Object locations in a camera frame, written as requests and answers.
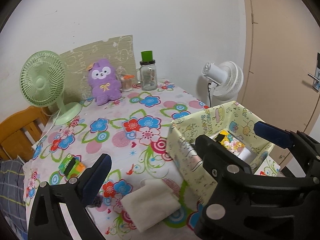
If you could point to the beige cartoon wall board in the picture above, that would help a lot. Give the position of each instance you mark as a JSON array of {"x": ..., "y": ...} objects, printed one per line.
[{"x": 120, "y": 47}]

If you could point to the cartoon print tissue pack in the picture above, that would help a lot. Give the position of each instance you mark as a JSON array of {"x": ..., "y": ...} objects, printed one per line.
[{"x": 233, "y": 146}]

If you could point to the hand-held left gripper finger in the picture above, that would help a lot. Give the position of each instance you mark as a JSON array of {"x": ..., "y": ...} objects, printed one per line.
[{"x": 96, "y": 180}]

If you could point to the yellow cartoon storage box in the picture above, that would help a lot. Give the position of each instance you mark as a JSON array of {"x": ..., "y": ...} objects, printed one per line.
[{"x": 185, "y": 155}]

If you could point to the beige door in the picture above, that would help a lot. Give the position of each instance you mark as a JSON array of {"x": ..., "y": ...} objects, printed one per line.
[{"x": 275, "y": 55}]

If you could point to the small glass cup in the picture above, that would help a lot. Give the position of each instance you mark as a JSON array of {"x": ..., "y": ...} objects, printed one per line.
[{"x": 126, "y": 86}]

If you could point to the orange scissors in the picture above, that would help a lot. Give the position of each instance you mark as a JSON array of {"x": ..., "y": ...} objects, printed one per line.
[{"x": 130, "y": 76}]

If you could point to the wooden bed headboard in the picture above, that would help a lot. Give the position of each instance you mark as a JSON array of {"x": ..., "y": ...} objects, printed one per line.
[{"x": 15, "y": 130}]

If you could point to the white fan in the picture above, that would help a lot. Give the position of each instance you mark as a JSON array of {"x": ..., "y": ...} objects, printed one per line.
[{"x": 226, "y": 80}]

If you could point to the glass mug with green lid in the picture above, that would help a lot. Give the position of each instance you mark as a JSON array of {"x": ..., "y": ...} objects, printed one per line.
[{"x": 148, "y": 78}]

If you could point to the grey plaid pillow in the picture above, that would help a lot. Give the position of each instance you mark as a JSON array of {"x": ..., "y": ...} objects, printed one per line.
[{"x": 10, "y": 180}]

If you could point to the purple plush toy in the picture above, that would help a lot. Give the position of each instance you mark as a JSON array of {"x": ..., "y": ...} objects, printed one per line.
[{"x": 105, "y": 90}]

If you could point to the green tissue pack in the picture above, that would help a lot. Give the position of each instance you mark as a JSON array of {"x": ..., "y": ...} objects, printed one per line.
[{"x": 64, "y": 164}]

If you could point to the white pack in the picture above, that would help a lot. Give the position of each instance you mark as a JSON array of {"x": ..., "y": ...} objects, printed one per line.
[{"x": 246, "y": 156}]

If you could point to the green desk fan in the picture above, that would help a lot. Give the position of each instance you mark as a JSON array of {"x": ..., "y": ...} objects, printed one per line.
[{"x": 40, "y": 82}]

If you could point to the floral tablecloth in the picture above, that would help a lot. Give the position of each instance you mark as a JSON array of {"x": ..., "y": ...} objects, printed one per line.
[{"x": 150, "y": 120}]

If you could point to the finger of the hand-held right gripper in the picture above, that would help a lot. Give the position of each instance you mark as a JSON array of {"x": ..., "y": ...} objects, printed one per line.
[
  {"x": 272, "y": 133},
  {"x": 220, "y": 157}
]

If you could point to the white towel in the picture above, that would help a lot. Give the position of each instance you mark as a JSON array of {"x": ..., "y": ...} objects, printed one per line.
[{"x": 147, "y": 202}]

